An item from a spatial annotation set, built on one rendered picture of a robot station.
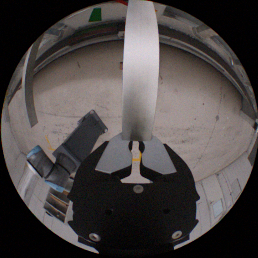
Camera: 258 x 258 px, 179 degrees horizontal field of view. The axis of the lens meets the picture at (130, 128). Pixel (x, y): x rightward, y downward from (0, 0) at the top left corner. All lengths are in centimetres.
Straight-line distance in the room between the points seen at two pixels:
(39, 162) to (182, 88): 136
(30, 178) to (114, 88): 103
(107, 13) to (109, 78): 80
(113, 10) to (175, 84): 93
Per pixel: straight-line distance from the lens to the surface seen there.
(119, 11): 30
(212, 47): 43
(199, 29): 38
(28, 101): 25
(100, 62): 103
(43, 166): 61
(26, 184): 61
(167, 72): 101
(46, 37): 41
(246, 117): 258
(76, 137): 77
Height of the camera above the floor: 94
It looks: 61 degrees down
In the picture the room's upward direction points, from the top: 175 degrees counter-clockwise
